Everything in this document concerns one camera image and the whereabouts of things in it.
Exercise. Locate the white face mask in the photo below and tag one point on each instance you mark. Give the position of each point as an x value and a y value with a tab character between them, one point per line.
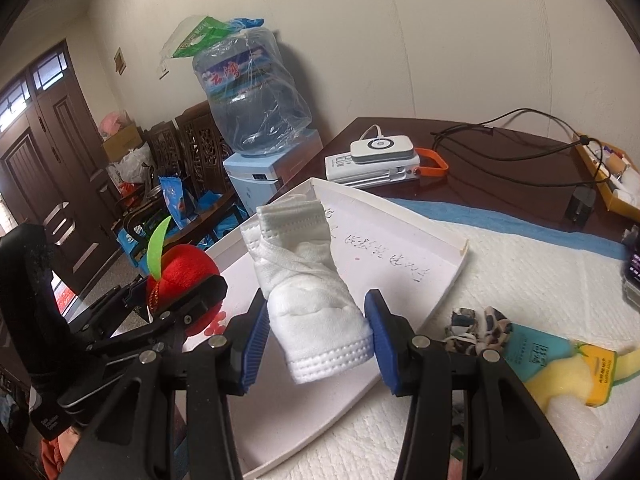
305	280

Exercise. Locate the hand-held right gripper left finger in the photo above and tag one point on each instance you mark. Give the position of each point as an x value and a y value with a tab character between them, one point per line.
252	342

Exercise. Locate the blue printed bag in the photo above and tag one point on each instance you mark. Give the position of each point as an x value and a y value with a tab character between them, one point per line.
175	200

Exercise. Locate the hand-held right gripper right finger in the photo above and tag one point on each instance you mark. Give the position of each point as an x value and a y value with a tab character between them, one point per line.
382	347

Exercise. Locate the pink stuffed toy on box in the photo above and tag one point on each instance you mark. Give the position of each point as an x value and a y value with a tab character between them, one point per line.
112	125

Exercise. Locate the black power adapter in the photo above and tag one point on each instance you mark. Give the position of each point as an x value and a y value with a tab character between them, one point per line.
580	205

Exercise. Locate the white mat with blue edge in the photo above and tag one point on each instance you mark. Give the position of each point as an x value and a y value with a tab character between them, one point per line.
525	280

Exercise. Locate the large blue water jug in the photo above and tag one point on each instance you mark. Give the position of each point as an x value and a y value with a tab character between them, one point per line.
250	110

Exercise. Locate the yellow sponge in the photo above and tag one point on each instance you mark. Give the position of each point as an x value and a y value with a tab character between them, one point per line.
555	375

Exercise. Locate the light blue water dispenser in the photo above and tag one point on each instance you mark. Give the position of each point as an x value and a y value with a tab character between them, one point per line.
255	180

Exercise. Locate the white plastic bag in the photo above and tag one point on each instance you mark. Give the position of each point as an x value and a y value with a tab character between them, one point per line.
132	165

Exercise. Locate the carved wooden chair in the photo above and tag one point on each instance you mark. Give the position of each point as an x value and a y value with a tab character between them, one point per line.
162	145
200	145

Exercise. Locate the large white power bank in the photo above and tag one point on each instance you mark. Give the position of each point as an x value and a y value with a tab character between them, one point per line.
360	175

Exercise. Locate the small white power bank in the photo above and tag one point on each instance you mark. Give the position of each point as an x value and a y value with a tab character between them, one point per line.
382	150

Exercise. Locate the blue seat cushion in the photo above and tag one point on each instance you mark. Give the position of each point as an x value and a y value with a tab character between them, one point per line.
215	205

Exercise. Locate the patterned silk scarf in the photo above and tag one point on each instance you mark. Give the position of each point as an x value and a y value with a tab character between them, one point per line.
492	332

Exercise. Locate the red apple plush toy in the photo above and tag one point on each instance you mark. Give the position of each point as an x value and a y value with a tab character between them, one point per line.
175	270

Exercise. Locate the green snack packet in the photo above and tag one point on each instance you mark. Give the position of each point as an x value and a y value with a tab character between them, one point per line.
200	40

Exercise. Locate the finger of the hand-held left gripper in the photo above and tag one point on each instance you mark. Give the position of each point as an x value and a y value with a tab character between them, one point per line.
200	296
127	296

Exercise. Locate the brown wooden door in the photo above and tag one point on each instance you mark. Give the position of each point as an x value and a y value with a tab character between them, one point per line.
65	135

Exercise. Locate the brown wall sign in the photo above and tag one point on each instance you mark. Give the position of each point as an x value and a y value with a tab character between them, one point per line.
119	61

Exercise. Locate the white shallow tray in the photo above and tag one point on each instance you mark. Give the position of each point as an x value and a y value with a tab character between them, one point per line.
390	240

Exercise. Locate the blue snack packet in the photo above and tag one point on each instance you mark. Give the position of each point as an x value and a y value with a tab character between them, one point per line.
245	23

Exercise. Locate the cardboard box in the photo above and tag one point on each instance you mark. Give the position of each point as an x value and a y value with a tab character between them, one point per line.
122	142

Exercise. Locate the person's orange clothing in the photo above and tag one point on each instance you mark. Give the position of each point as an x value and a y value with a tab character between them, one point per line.
55	455

